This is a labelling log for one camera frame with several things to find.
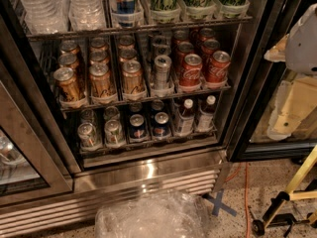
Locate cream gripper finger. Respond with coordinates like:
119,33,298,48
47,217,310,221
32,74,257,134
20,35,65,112
264,34,288,62

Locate coke can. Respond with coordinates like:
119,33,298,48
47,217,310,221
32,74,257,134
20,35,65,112
175,42,194,73
205,51,231,83
172,30,189,47
201,39,220,69
196,28,215,47
179,54,202,86

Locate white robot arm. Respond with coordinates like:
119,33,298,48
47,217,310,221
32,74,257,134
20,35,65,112
264,4,317,76

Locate front silver slim can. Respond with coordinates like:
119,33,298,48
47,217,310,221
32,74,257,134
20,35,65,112
154,55,171,89

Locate right blue pepsi can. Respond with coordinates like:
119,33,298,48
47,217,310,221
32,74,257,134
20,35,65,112
154,112,169,137

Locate blue pepsi can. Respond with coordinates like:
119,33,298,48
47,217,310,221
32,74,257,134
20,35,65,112
154,112,169,137
130,114,147,139

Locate front right gold can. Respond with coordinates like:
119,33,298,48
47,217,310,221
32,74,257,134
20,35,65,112
122,60,145,94

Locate gold can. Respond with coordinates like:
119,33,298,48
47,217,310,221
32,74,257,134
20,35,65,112
119,49,138,62
53,67,84,102
122,60,145,94
89,63,115,98
58,53,79,70
89,51,110,64

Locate left blue pepsi can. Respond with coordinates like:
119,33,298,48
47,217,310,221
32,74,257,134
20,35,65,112
130,114,147,139

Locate front middle gold can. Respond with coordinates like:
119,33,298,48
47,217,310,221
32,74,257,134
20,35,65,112
89,63,115,98

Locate front right green-white can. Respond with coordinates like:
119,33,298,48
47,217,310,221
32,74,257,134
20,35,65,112
104,119,124,145

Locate green-white can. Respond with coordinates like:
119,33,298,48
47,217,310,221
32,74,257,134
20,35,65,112
77,122,97,147
104,119,124,145

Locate front left green-white can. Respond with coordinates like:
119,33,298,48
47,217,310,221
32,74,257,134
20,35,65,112
77,122,97,147

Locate front left gold can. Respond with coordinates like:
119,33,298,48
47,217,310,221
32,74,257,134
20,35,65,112
53,67,84,102

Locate left glass fridge door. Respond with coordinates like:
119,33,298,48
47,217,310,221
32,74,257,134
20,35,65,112
0,61,74,207

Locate right white-cap bottle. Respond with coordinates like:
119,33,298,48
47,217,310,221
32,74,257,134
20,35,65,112
196,95,216,132

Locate white-cap bottle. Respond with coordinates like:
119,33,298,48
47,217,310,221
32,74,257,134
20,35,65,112
196,95,216,132
175,99,194,136

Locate left white-cap bottle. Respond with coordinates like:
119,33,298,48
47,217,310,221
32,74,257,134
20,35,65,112
175,99,194,136

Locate blue tape cross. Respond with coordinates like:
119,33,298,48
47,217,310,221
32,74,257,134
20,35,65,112
203,189,237,217

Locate right clear water bottle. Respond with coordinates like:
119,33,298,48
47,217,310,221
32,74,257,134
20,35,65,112
68,0,106,31

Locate clear water bottle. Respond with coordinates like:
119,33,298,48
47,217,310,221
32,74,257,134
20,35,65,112
20,0,68,35
68,0,106,31

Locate clear plastic wrap bundle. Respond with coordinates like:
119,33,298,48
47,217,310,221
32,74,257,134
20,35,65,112
95,190,210,238

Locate left clear water bottle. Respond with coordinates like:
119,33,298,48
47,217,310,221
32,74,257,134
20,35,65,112
20,0,68,35

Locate orange cable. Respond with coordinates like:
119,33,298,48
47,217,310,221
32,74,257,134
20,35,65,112
225,162,252,238

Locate yellow black cart frame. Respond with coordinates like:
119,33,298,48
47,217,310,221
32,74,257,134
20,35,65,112
252,150,317,238

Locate middle wire shelf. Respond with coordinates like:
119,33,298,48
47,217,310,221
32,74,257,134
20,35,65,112
58,82,230,112

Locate wire shelf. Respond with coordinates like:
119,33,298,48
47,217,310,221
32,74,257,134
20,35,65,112
58,82,230,112
26,16,253,42

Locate upper wire shelf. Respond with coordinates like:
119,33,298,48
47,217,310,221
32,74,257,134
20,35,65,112
26,16,253,42

